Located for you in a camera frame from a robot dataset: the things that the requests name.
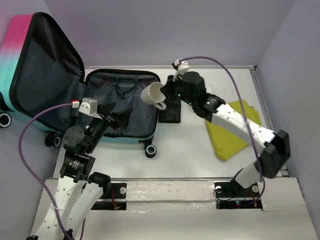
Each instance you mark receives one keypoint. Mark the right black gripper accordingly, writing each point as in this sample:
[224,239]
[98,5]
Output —
[167,89]

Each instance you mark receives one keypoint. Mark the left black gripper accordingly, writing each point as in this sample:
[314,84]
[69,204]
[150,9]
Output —
[122,117]

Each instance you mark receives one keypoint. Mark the white ceramic mug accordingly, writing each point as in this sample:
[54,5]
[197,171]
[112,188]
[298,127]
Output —
[152,95]

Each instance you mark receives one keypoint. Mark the black pouch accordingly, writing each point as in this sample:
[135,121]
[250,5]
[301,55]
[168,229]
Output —
[172,113]

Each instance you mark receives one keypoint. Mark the pink and teal suitcase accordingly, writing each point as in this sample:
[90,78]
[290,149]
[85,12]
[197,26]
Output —
[40,68]

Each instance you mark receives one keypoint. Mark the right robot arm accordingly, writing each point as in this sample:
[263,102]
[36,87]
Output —
[272,148]

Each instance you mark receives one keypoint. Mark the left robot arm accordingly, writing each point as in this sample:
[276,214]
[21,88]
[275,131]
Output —
[78,188]

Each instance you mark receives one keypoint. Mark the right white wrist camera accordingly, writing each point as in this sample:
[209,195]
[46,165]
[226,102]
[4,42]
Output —
[181,67]

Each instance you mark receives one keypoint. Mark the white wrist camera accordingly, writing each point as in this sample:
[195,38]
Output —
[181,67]
[88,106]

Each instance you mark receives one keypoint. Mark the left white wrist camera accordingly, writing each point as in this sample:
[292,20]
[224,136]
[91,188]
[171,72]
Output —
[88,106]

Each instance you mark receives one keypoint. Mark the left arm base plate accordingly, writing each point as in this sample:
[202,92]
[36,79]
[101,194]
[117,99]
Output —
[114,199]

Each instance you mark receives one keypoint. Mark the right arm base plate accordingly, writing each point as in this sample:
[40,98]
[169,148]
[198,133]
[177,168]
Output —
[227,199]

